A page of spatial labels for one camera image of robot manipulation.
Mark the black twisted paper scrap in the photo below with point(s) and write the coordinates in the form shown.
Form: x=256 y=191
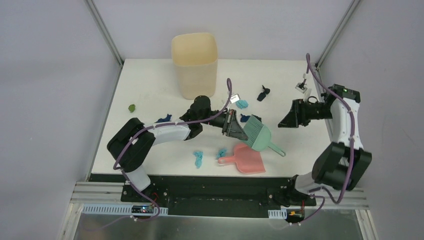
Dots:
x=263 y=94

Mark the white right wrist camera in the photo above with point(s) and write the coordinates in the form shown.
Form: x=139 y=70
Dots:
x=304 y=89

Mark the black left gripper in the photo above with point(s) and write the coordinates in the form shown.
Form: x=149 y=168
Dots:
x=228 y=122

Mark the aluminium frame rail left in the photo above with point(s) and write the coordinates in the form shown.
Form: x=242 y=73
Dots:
x=98 y=20

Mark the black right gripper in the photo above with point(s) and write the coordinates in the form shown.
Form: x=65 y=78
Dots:
x=297 y=115

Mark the aluminium frame rail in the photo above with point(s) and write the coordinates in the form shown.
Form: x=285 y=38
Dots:
x=350 y=11
x=98 y=20

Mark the left controller circuit board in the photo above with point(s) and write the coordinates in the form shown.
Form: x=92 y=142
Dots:
x=142 y=209

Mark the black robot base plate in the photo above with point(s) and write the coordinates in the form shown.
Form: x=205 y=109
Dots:
x=217 y=196

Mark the light blue small paper scrap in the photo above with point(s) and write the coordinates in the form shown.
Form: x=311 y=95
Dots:
x=221 y=153

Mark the dark blue scrap near left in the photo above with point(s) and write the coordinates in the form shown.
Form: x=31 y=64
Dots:
x=164 y=119

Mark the pink plastic dustpan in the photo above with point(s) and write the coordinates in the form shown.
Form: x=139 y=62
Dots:
x=246 y=160

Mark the light blue long paper scrap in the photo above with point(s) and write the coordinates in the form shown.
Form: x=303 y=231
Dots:
x=198 y=158

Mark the right controller circuit board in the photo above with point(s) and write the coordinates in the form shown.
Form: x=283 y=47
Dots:
x=295 y=217

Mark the aluminium frame rail right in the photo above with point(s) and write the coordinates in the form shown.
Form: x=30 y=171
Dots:
x=350 y=11

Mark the dark blue paper scrap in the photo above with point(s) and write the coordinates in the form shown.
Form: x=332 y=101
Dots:
x=244 y=118

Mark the beige plastic waste bin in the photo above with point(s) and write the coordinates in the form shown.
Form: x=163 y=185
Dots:
x=195 y=61

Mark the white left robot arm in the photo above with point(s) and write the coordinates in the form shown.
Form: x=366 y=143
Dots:
x=132 y=143

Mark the black flat paper scrap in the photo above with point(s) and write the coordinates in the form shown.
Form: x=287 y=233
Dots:
x=257 y=117

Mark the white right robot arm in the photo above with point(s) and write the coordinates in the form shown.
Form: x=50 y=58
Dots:
x=342 y=164

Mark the mint green hand brush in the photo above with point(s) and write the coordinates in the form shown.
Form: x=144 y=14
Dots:
x=260 y=136

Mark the light blue paper scrap upper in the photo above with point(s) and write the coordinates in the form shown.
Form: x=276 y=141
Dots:
x=242 y=104

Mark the green paper scrap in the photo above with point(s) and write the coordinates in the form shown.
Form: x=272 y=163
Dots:
x=131 y=108

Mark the controller circuit board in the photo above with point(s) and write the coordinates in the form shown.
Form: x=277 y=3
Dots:
x=295 y=217
x=142 y=209

